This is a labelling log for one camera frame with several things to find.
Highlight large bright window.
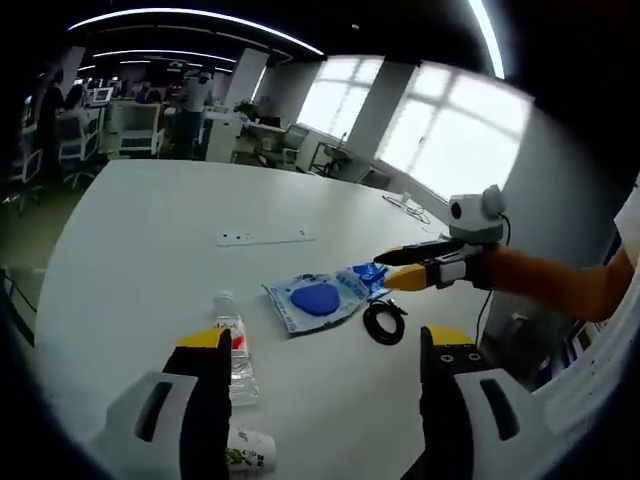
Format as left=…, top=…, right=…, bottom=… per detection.
left=297, top=55, right=386, bottom=136
left=377, top=64, right=531, bottom=201

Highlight black cable item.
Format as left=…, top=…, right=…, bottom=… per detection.
left=362, top=297, right=409, bottom=346

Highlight floral paper cup item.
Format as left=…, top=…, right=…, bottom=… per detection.
left=224, top=427, right=278, bottom=474

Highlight metal frame table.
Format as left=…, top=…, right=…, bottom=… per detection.
left=309, top=142, right=351, bottom=176

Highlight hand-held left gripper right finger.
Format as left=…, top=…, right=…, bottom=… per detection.
left=418, top=324, right=556, bottom=480

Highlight clear packet blue pad item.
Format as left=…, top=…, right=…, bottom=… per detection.
left=261, top=267, right=374, bottom=340

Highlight small blue tissue pack item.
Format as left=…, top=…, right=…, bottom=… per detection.
left=349, top=260, right=396, bottom=296

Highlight green potted plant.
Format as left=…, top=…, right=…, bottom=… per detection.
left=233, top=99, right=261, bottom=121

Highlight person's right hand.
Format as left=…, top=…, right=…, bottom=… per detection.
left=487, top=244, right=526, bottom=296

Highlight long ceiling light strip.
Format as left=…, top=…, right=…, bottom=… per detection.
left=467, top=0, right=506, bottom=81
left=67, top=7, right=326, bottom=56

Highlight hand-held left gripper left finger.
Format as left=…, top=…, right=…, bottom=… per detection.
left=89, top=327, right=234, bottom=480

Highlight clear water bottle item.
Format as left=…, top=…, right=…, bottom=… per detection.
left=213, top=292, right=260, bottom=409

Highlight white office chair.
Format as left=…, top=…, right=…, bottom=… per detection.
left=7, top=148, right=45, bottom=214
left=55, top=113, right=100, bottom=189
left=115, top=101, right=167, bottom=157

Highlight grey office chair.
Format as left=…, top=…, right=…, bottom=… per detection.
left=282, top=124, right=311, bottom=169

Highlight white table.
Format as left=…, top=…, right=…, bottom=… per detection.
left=32, top=158, right=496, bottom=480

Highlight thin cable item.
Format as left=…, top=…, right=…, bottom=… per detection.
left=382, top=192, right=431, bottom=226

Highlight white cabinet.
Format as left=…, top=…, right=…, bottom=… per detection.
left=202, top=109, right=246, bottom=164

